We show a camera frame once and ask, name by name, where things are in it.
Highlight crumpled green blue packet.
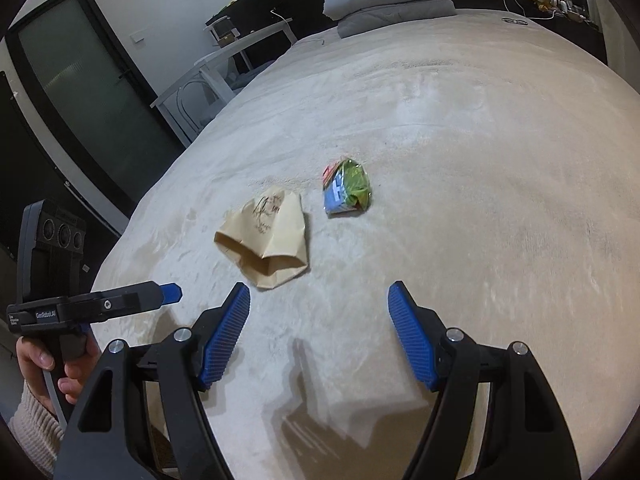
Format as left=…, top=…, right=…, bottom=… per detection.
left=322, top=157, right=373, bottom=218

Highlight person's left forearm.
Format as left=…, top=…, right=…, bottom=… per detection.
left=0, top=390, right=68, bottom=478

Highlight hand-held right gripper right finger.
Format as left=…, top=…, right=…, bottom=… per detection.
left=387, top=281, right=583, bottom=480

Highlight white wire chair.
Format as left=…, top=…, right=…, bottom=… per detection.
left=177, top=67, right=236, bottom=131

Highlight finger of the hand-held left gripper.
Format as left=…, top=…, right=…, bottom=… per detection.
left=90, top=282, right=182, bottom=322

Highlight beige paper bag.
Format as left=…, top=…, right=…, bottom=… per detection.
left=214, top=187, right=310, bottom=291

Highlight cream curtain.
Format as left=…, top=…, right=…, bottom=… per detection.
left=585, top=0, right=640, bottom=96

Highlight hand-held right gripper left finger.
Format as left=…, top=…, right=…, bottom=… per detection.
left=52, top=282, right=251, bottom=480

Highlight dark glass door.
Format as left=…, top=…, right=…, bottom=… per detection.
left=5, top=0, right=186, bottom=233

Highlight black glossy panel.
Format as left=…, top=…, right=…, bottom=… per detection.
left=0, top=72, right=126, bottom=361

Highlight small bedside bottles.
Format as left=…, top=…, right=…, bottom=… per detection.
left=552, top=0, right=591, bottom=23

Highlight white desk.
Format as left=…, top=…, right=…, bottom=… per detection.
left=150, top=20, right=296, bottom=148

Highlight small desk rack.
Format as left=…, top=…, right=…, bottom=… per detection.
left=205, top=15, right=241, bottom=50

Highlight person's left hand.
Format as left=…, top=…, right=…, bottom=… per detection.
left=15, top=332, right=101, bottom=406

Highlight grey pillow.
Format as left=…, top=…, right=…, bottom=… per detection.
left=336, top=0, right=458, bottom=39

